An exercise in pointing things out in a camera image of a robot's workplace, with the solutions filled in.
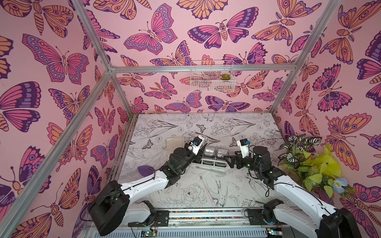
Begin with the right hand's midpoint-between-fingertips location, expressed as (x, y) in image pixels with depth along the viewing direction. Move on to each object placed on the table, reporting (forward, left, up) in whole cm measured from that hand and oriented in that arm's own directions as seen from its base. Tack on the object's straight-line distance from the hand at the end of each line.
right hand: (231, 153), depth 82 cm
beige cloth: (+15, +36, -14) cm, 41 cm away
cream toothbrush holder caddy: (0, +8, -12) cm, 15 cm away
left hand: (+2, +15, +9) cm, 18 cm away
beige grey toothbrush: (-4, +10, -13) cm, 17 cm away
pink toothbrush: (-17, +13, -14) cm, 25 cm away
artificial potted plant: (-8, -29, +8) cm, 31 cm away
